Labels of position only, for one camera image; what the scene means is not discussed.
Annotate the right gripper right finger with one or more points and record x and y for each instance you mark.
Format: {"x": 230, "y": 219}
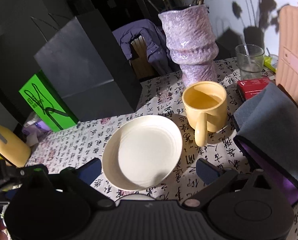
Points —
{"x": 212, "y": 177}

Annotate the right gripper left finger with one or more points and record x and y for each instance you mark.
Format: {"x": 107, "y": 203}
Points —
{"x": 78, "y": 183}

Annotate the cream plate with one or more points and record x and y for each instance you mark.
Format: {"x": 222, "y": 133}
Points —
{"x": 142, "y": 153}

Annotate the white bowl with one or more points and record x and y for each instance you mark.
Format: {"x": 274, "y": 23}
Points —
{"x": 136, "y": 197}

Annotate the person left hand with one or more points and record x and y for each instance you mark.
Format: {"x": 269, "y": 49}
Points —
{"x": 3, "y": 235}

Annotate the yellow thermos jug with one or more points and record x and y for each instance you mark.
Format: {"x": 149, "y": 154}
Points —
{"x": 12, "y": 149}

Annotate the purple tissue pack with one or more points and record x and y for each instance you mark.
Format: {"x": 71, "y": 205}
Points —
{"x": 33, "y": 129}

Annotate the yellow mug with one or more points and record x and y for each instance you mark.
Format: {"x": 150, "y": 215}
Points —
{"x": 205, "y": 104}

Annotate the grey purple pouch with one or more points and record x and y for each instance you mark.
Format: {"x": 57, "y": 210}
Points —
{"x": 267, "y": 134}

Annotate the green paper bag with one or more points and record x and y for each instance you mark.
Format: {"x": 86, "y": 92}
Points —
{"x": 47, "y": 104}

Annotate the red small box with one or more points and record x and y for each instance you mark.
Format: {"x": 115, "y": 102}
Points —
{"x": 251, "y": 87}

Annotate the black paper bag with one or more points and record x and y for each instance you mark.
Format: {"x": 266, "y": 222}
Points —
{"x": 88, "y": 69}

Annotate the glass cup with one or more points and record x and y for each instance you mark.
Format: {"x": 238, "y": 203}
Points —
{"x": 250, "y": 61}

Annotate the green snack wrapper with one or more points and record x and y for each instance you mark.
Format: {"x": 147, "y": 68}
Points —
{"x": 271, "y": 62}

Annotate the pink small suitcase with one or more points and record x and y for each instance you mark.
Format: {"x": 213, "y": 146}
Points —
{"x": 287, "y": 69}

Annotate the purple jacket on chair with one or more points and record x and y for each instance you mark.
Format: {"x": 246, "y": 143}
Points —
{"x": 143, "y": 40}

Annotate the purple ceramic vase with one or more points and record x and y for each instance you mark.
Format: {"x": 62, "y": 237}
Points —
{"x": 191, "y": 42}

